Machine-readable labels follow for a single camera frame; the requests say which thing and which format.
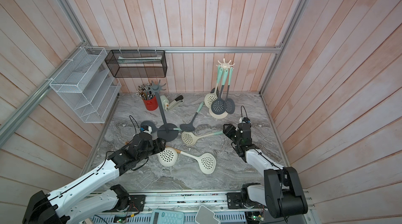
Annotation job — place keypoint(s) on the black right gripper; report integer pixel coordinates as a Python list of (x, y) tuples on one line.
[(230, 130)]

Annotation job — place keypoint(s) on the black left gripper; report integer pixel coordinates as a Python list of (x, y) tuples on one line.
[(158, 145)]

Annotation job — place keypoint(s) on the grey skimmer front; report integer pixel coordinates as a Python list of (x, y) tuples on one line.
[(229, 103)]

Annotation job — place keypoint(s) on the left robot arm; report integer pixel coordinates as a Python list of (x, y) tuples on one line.
[(71, 203)]

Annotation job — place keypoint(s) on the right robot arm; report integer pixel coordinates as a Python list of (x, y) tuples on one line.
[(281, 191)]

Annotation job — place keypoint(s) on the large cream skimmer left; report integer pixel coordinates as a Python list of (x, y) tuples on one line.
[(168, 157)]

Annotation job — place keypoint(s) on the grey utensil rack stand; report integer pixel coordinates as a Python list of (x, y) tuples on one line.
[(167, 131)]

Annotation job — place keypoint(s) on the cream utensil rack stand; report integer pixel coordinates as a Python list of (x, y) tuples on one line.
[(225, 66)]

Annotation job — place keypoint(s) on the cream skimmer centre front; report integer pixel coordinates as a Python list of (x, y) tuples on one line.
[(207, 161)]

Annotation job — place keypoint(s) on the cream skimmer under pile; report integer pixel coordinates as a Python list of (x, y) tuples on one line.
[(190, 139)]

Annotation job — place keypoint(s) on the red metal pencil cup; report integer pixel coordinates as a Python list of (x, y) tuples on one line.
[(151, 104)]

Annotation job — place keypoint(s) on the mint green pencil sharpener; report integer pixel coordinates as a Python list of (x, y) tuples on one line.
[(165, 102)]

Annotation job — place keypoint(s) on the bundle of pencils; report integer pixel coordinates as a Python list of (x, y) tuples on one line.
[(144, 91)]

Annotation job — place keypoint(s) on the mint stapler black top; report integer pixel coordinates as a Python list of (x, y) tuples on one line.
[(175, 103)]

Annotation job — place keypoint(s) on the grey calculator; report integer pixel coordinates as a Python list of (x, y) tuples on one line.
[(160, 216)]

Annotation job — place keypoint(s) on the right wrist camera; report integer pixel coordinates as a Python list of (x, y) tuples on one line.
[(245, 120)]

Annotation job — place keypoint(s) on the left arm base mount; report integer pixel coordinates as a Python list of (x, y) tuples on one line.
[(127, 202)]

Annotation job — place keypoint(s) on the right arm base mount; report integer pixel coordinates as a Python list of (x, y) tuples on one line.
[(251, 195)]

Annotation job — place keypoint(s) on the aluminium rail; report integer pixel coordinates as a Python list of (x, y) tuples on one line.
[(188, 200)]

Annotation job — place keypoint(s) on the white wire mesh shelf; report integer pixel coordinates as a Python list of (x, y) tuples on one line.
[(86, 87)]

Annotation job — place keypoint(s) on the black mesh wall basket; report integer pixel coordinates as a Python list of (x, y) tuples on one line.
[(137, 63)]

